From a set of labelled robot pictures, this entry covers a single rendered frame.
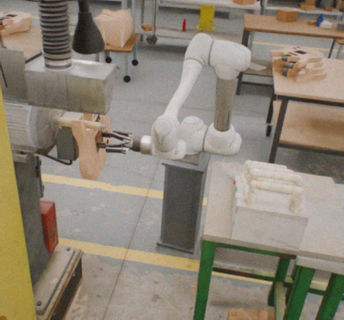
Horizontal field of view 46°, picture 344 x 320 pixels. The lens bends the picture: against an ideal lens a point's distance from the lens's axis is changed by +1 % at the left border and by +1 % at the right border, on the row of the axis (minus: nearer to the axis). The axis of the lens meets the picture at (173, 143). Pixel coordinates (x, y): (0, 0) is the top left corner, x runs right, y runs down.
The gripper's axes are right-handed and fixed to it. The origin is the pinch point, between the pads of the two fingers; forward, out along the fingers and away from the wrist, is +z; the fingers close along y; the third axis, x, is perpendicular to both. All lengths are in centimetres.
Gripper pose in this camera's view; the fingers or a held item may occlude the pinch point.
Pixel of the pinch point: (99, 139)
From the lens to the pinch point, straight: 193.9
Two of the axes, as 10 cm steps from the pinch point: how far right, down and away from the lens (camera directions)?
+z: -9.9, -1.2, 1.0
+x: 0.2, -7.4, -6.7
